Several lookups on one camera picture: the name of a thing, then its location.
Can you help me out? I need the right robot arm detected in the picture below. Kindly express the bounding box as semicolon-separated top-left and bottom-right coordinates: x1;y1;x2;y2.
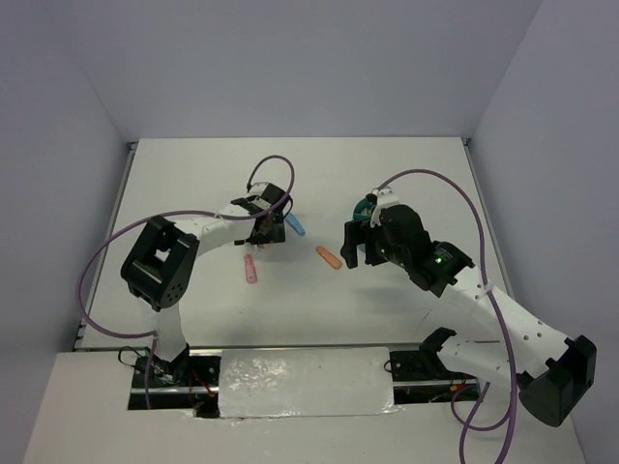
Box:
340;204;597;427

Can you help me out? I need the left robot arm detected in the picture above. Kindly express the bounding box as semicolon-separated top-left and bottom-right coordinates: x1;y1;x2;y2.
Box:
121;183;293;386

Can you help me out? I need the teal round desk organizer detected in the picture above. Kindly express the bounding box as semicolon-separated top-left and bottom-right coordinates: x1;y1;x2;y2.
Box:
350;195;378;257

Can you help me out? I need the blue translucent case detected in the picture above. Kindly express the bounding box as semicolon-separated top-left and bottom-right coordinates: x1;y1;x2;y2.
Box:
284;213;306;237

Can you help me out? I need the orange translucent case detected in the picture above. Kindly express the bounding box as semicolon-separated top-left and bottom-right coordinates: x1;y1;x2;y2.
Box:
315;246;342;270

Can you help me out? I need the pink translucent case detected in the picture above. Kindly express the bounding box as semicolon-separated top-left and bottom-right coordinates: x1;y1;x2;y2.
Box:
244;253;258;284

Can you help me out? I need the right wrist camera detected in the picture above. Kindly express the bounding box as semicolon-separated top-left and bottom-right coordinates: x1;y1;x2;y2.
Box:
365;186;400;228

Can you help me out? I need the black mounting rail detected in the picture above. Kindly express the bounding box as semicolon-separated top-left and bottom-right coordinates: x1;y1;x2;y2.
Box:
128;347;481;420

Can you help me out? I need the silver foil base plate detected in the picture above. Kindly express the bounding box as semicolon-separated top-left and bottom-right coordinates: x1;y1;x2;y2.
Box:
219;347;397;419

